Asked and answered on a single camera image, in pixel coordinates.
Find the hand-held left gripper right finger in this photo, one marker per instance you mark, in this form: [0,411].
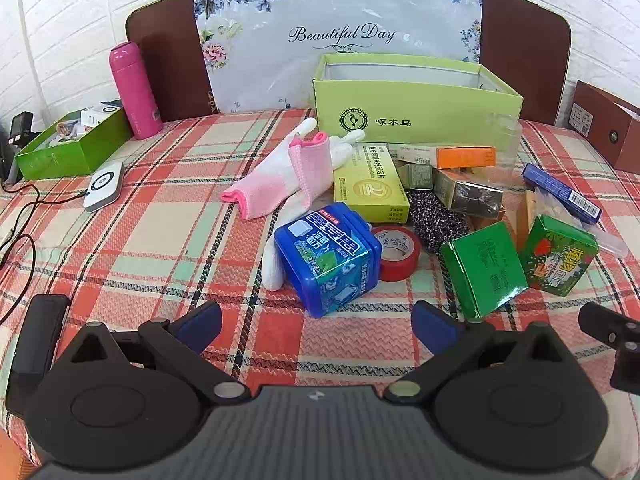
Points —
[432,325]

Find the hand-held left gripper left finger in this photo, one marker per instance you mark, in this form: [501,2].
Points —
[202,325]

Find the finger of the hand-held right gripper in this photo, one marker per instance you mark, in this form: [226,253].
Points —
[607,327]

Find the plain green carton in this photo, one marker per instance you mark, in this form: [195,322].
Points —
[485,270]

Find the clear plastic case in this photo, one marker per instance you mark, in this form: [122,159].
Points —
[607,240]

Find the steel wool scrubber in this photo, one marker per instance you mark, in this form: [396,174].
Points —
[435,225]

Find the blue plastic container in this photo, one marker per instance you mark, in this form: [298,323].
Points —
[325,260]

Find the clear plastic container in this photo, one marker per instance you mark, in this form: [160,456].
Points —
[505,150]

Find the light green box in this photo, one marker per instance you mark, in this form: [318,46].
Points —
[415,110]

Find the red tape roll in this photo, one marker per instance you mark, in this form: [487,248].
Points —
[400,265]

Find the plaid bed sheet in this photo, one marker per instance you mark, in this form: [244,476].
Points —
[165,250]

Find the green printed box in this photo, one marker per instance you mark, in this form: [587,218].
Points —
[555,260]

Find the gold box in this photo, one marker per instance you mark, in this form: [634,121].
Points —
[475,200]

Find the blue slim box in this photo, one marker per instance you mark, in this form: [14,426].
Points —
[560,192]

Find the olive small box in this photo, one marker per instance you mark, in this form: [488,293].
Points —
[415,177]

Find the yellow medicine box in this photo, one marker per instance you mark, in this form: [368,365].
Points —
[370,190]

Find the pink cloth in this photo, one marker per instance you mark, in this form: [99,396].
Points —
[270,185]

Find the white portable device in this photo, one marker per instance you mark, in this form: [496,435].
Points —
[104,187]

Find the orange and white box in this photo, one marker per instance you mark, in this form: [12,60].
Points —
[465,157]

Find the white glove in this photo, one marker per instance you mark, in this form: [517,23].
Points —
[345,145]

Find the brown cardboard box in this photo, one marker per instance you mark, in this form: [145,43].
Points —
[600,120]

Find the small green tray box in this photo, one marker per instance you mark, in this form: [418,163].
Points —
[65,155]

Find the white small box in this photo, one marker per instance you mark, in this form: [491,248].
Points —
[94,117]

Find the pink thermos bottle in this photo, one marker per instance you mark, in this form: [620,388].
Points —
[135,95]

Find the black charger device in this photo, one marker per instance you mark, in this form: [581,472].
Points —
[22,130]

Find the brown wooden headboard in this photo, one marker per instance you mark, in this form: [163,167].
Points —
[165,60]

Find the floral printed plastic bag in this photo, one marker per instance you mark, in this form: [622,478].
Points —
[325,10]

